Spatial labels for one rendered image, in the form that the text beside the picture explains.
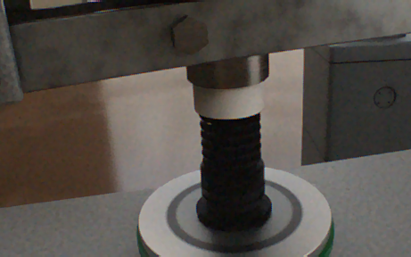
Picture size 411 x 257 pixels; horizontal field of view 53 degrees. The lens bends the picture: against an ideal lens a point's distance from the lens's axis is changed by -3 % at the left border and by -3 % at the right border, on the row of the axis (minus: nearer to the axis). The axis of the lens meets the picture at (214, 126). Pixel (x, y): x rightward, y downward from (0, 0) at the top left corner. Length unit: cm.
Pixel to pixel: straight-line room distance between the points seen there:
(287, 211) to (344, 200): 15
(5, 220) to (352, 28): 51
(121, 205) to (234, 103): 29
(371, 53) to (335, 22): 111
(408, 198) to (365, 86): 91
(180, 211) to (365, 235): 23
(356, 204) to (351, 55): 92
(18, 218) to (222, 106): 37
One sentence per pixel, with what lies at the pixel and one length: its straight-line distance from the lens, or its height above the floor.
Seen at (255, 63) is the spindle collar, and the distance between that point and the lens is 38.
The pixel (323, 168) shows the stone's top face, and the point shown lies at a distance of 69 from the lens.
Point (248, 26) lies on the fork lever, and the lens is 35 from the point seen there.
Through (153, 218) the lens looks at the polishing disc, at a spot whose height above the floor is 88.
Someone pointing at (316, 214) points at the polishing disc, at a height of 88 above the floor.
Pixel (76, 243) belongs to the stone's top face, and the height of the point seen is 82.
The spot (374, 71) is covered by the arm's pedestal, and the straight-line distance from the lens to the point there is 151.
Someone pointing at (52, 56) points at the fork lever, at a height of 108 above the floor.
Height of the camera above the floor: 114
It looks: 22 degrees down
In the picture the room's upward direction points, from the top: 3 degrees counter-clockwise
